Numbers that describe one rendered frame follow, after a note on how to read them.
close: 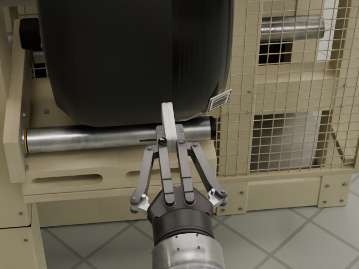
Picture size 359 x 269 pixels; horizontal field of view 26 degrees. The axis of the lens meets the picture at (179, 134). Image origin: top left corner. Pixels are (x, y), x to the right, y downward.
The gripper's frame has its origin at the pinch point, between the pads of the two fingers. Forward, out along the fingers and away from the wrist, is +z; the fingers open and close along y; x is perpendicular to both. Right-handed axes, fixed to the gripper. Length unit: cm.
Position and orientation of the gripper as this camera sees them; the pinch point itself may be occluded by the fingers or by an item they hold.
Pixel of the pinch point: (169, 127)
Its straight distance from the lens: 108.7
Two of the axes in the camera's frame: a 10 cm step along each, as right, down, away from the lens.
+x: -0.1, 6.6, 7.5
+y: -9.9, 0.7, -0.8
